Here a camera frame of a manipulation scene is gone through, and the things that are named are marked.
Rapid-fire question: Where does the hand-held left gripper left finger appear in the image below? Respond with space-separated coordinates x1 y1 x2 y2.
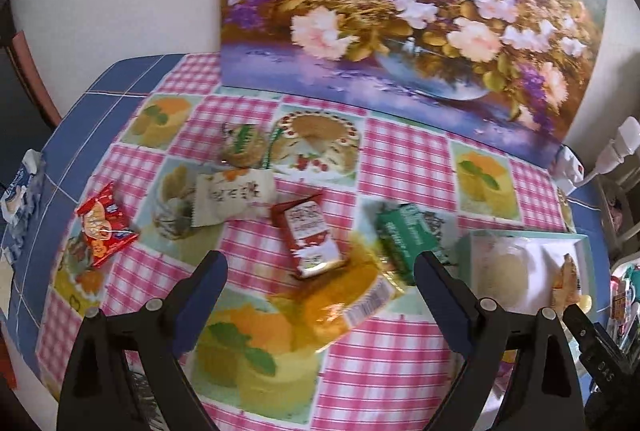
57 250 230 431

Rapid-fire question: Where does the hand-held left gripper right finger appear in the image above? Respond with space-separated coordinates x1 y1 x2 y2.
414 250 586 431

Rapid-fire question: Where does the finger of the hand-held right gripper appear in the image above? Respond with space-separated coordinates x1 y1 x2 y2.
561 300 608 362

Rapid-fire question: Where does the cream orange snack packet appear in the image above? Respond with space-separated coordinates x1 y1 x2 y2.
550 253 593 312

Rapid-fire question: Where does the white bun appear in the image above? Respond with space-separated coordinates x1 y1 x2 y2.
472 236 543 307

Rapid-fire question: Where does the white snack packet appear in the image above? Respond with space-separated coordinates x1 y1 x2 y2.
192 168 278 227

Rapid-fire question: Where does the yellow bread packet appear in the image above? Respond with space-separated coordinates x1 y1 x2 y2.
277 236 401 352

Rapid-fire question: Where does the red heart print snack packet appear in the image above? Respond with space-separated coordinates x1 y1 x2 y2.
75 182 141 268

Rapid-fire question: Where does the dark red biscuit packet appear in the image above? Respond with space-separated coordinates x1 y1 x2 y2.
270 194 348 279

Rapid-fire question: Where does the clear cookie packet green print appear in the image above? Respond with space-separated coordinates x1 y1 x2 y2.
220 121 273 169

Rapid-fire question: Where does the colourful packaging pile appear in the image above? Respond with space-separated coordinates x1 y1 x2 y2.
607 261 640 362

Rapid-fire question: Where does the dark green snack packet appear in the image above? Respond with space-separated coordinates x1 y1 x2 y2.
375 204 451 287

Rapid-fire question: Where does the pink checked printed tablecloth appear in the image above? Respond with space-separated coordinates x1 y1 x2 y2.
0 54 611 431

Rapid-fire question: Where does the white power strip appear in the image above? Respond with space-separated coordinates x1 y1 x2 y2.
552 146 583 184

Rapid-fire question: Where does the white plug adapter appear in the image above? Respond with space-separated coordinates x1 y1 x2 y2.
597 118 640 174

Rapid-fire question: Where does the blue white tissue pack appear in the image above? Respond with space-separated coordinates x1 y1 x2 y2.
0 150 46 224

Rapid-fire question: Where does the red brown board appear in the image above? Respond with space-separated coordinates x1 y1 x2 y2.
10 31 63 127

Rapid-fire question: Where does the flower painting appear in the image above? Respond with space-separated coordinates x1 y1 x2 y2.
220 0 608 148

